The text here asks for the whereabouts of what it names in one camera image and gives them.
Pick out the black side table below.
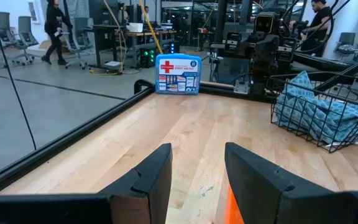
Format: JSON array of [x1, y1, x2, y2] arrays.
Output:
[[290, 51, 358, 78]]

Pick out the person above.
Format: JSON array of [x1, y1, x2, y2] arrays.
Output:
[[141, 5, 151, 23], [300, 0, 334, 57], [118, 2, 130, 26], [41, 0, 74, 66]]

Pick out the wooden top desk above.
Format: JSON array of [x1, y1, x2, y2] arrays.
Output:
[[116, 29, 177, 68]]

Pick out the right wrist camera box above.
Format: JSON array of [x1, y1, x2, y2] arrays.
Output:
[[253, 11, 276, 35]]

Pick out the black metal table frame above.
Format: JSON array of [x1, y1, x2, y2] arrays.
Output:
[[0, 51, 358, 196]]

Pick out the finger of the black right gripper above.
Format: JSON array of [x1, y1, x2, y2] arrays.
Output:
[[225, 32, 242, 52], [278, 45, 296, 63]]

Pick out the blue first aid kit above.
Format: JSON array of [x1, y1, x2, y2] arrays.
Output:
[[155, 53, 203, 96]]

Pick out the thick yellow hanging cable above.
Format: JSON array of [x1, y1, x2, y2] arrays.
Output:
[[138, 0, 165, 55]]

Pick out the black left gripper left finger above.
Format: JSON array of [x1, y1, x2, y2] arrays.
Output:
[[0, 142, 173, 224]]

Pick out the blue patterned drawstring pouch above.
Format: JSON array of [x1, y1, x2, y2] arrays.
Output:
[[274, 70, 358, 147]]

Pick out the white box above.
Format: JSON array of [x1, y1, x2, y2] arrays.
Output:
[[126, 22, 144, 34]]

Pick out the thin yellow hanging cable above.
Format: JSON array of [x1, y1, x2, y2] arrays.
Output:
[[103, 0, 127, 75]]

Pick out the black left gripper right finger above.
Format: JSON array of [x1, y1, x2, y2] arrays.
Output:
[[224, 142, 358, 224]]

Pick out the black wire basket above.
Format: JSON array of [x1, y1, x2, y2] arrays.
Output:
[[270, 70, 358, 154]]

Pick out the framed wall picture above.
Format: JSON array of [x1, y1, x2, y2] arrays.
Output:
[[28, 1, 39, 22]]

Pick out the grey office chair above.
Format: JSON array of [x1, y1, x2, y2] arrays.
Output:
[[334, 32, 358, 55], [63, 17, 94, 70], [14, 15, 42, 66], [0, 11, 15, 68]]

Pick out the thin black hanging cable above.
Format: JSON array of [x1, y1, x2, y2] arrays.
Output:
[[0, 0, 37, 151]]

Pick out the black device blue light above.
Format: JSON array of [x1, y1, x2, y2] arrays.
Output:
[[167, 40, 180, 54]]

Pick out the computer tower green lights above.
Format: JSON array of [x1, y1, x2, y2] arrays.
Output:
[[139, 46, 158, 68]]

